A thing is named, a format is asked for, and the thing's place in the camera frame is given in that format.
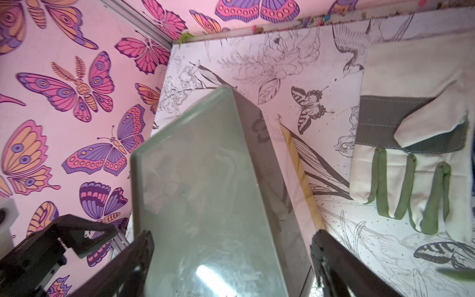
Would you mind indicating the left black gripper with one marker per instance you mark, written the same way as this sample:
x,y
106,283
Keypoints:
x,y
27,269

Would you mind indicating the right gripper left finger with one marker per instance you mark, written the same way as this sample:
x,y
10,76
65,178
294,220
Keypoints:
x,y
125,275

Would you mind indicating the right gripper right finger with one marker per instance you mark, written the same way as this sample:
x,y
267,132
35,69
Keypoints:
x,y
340,273

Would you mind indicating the grey cream three-drawer chest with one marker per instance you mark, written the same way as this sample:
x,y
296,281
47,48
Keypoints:
x,y
215,201

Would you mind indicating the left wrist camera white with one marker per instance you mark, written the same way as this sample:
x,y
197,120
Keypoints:
x,y
9,214

